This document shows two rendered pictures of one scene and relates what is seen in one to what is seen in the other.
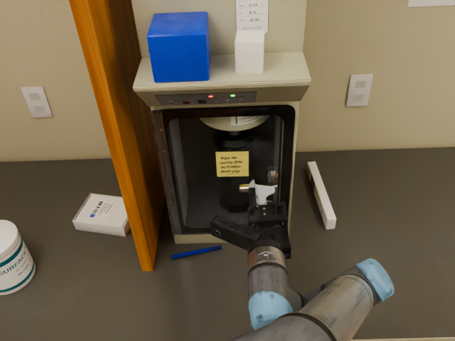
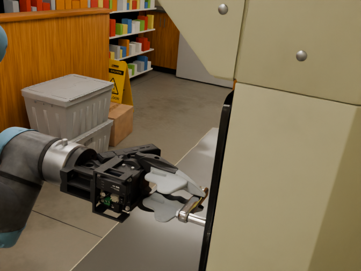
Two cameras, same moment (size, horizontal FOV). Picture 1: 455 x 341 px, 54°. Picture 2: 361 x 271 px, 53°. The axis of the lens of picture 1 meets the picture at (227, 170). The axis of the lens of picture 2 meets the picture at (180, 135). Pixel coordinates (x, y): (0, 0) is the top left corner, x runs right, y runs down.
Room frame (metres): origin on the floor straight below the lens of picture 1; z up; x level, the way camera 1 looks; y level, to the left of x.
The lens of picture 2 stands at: (0.88, -0.50, 1.50)
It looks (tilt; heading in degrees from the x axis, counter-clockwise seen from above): 24 degrees down; 109
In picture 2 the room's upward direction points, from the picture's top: 6 degrees clockwise
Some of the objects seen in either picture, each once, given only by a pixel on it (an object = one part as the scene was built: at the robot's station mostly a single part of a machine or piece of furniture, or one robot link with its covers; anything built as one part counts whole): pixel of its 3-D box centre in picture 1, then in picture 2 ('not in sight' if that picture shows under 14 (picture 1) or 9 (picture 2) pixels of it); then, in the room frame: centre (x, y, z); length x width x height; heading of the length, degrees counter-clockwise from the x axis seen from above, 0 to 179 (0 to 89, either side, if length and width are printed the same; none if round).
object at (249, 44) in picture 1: (250, 51); not in sight; (0.75, -0.05, 1.54); 0.05 x 0.05 x 0.06; 82
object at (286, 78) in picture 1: (223, 91); (231, 12); (0.76, 0.00, 1.46); 0.32 x 0.11 x 0.10; 88
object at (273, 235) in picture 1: (267, 232); (108, 179); (0.62, -0.08, 1.20); 0.12 x 0.09 x 0.08; 178
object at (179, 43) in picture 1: (181, 47); not in sight; (0.76, 0.07, 1.56); 0.10 x 0.10 x 0.09; 88
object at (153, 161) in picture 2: (253, 205); (150, 170); (0.68, -0.05, 1.22); 0.09 x 0.02 x 0.05; 178
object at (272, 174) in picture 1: (258, 182); (203, 207); (0.77, -0.07, 1.20); 0.10 x 0.05 x 0.03; 88
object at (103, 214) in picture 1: (107, 214); not in sight; (0.93, 0.36, 0.96); 0.16 x 0.12 x 0.04; 76
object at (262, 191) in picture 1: (261, 191); (172, 185); (0.72, -0.07, 1.22); 0.09 x 0.06 x 0.03; 178
